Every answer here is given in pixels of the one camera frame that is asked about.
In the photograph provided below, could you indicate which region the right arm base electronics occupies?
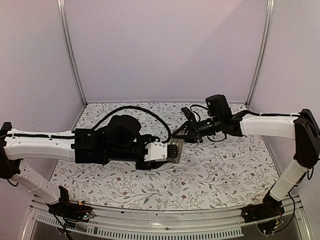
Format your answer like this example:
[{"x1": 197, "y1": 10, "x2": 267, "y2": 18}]
[{"x1": 241, "y1": 193, "x2": 296, "y2": 236}]

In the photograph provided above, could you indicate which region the floral patterned table mat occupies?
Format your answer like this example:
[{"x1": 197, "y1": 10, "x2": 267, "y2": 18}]
[{"x1": 43, "y1": 101, "x2": 285, "y2": 210}]

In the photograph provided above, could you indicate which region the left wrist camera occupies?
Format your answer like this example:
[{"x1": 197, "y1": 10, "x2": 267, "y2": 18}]
[{"x1": 144, "y1": 141, "x2": 169, "y2": 162}]

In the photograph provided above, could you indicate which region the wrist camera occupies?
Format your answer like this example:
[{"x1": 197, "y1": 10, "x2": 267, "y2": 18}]
[
  {"x1": 144, "y1": 141, "x2": 169, "y2": 162},
  {"x1": 181, "y1": 107, "x2": 197, "y2": 123}
]

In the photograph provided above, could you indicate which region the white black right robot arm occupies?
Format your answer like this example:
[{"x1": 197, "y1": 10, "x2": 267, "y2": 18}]
[{"x1": 172, "y1": 94, "x2": 320, "y2": 218}]

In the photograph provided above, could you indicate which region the beige remote control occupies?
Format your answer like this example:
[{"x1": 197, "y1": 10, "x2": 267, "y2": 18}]
[{"x1": 165, "y1": 138, "x2": 184, "y2": 164}]

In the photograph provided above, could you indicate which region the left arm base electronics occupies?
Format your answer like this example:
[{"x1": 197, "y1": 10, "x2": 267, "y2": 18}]
[{"x1": 47, "y1": 186, "x2": 95, "y2": 240}]

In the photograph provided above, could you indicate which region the right aluminium frame post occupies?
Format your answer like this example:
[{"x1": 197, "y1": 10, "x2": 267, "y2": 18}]
[{"x1": 245, "y1": 0, "x2": 275, "y2": 108}]

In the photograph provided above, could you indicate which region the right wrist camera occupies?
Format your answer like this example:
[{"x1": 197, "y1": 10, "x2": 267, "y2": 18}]
[{"x1": 181, "y1": 107, "x2": 197, "y2": 123}]

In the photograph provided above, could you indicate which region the left aluminium frame post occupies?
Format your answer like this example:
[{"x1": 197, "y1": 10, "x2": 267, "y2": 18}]
[{"x1": 56, "y1": 0, "x2": 88, "y2": 107}]

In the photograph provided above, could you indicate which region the aluminium front rail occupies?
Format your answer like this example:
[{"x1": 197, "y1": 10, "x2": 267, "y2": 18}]
[{"x1": 22, "y1": 195, "x2": 313, "y2": 240}]

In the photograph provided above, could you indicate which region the aluminium frame post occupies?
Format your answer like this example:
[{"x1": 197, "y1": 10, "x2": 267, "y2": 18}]
[
  {"x1": 245, "y1": 0, "x2": 275, "y2": 108},
  {"x1": 56, "y1": 0, "x2": 88, "y2": 107}
]

